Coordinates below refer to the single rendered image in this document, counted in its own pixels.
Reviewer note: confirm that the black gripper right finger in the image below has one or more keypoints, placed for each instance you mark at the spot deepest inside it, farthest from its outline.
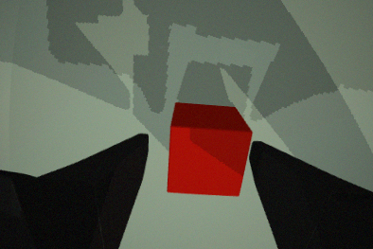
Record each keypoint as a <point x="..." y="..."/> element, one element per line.
<point x="308" y="208"/>

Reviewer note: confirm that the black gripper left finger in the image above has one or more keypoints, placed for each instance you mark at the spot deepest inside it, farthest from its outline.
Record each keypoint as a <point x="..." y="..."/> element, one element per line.
<point x="83" y="206"/>

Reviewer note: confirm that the red cube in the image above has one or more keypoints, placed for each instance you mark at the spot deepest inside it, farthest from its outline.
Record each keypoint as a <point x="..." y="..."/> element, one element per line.
<point x="208" y="148"/>

